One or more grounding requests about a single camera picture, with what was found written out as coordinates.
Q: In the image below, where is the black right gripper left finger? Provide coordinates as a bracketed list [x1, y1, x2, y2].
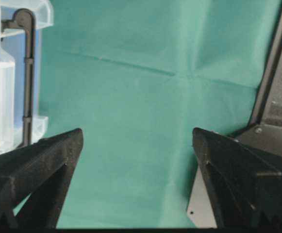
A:
[0, 128, 83, 229]

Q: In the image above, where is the black metal frame stand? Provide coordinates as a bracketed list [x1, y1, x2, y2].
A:
[1, 8, 36, 148]

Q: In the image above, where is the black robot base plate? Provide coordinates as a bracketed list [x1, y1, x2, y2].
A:
[186, 0, 282, 229]

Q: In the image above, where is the clear plastic storage case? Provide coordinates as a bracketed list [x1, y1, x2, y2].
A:
[0, 0, 54, 154]

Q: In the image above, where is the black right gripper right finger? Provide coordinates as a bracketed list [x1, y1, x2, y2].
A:
[192, 128, 282, 229]

